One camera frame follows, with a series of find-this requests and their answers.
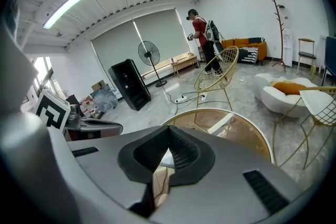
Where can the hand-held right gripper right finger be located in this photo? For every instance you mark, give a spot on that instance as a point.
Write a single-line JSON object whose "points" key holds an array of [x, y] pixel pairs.
{"points": [[202, 160]]}

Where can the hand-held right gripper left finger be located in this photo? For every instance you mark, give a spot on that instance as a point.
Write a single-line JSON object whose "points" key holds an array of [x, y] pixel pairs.
{"points": [[126, 160]]}

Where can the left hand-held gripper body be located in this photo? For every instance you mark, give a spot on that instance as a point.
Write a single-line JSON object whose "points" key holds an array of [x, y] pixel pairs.
{"points": [[52, 110]]}

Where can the round beige side table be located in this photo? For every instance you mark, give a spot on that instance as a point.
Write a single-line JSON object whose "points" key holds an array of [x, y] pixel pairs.
{"points": [[244, 133]]}

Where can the water bottle pack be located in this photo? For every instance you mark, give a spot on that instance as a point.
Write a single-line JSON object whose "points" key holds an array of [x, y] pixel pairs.
{"points": [[89, 107]]}

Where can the window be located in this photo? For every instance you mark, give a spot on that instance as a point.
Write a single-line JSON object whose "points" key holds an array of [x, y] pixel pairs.
{"points": [[43, 73]]}

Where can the cardboard box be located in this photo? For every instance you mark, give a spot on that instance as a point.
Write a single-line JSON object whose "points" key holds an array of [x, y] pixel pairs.
{"points": [[97, 85]]}

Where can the grey marble painting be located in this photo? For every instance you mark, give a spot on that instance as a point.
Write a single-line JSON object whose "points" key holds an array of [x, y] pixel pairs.
{"points": [[103, 98]]}

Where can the white power strip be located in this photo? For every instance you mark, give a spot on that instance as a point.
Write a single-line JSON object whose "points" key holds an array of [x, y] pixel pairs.
{"points": [[181, 99], [202, 97]]}

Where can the black cabinet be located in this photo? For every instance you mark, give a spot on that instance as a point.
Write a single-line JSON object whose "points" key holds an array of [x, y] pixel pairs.
{"points": [[131, 84]]}

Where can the grey roller blind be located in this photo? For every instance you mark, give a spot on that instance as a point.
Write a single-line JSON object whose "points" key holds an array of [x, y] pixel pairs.
{"points": [[160, 34], [115, 47]]}

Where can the light wooden bench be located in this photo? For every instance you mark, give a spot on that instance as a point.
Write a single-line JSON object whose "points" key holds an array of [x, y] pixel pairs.
{"points": [[183, 60]]}

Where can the long ceiling light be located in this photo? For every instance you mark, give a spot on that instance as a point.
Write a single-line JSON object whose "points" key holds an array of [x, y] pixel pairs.
{"points": [[67, 8]]}

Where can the yellow cushion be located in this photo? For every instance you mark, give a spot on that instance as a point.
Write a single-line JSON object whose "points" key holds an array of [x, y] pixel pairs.
{"points": [[275, 83]]}

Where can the black standing fan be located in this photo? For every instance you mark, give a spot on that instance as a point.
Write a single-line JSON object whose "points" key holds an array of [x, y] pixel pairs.
{"points": [[149, 55]]}

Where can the black white striped blanket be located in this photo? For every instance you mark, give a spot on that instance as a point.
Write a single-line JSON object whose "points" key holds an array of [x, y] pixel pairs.
{"points": [[248, 55]]}

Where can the orange cushion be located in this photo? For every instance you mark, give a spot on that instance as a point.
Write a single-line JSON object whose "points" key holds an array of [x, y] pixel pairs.
{"points": [[291, 87]]}

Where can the orange sofa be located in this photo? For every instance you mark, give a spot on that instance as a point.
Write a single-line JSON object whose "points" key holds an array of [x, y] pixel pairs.
{"points": [[262, 49]]}

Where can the white water dispenser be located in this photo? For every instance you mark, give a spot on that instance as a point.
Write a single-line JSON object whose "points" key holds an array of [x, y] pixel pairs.
{"points": [[288, 47]]}

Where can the wooden chair dark seat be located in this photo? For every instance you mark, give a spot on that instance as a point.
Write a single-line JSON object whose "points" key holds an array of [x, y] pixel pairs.
{"points": [[307, 54]]}

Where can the wooden coat rack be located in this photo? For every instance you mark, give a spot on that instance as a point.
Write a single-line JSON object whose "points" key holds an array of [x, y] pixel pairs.
{"points": [[280, 29]]}

